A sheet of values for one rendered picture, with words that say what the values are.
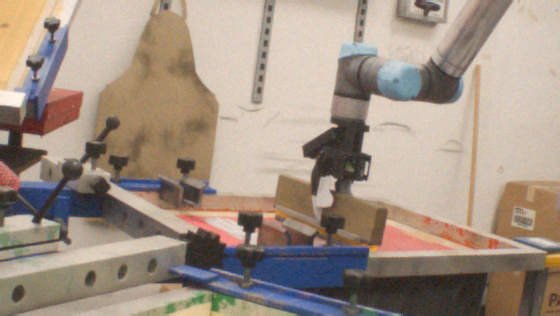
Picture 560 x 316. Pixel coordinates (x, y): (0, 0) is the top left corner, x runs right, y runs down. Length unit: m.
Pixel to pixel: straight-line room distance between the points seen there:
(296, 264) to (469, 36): 0.58
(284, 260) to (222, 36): 2.56
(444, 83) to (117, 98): 2.12
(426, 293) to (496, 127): 3.22
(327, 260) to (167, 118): 2.36
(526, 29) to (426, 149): 0.89
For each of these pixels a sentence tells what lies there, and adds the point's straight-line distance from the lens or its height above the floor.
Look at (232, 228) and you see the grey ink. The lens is 2.00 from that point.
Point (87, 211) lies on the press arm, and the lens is 1.75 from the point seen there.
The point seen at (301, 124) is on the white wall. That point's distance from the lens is 4.36.
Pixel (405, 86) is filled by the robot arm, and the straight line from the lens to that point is 1.87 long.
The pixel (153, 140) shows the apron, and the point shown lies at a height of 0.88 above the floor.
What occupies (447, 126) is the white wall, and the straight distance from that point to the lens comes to 4.87.
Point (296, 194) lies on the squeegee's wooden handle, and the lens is 2.11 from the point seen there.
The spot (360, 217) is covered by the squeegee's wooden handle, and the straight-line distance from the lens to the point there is 1.92.
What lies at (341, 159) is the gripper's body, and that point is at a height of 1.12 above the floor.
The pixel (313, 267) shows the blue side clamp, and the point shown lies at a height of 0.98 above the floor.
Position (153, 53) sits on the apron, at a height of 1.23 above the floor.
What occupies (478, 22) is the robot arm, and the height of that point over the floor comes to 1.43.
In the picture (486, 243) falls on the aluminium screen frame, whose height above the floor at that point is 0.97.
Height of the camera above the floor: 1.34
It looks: 7 degrees down
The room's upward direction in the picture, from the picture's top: 8 degrees clockwise
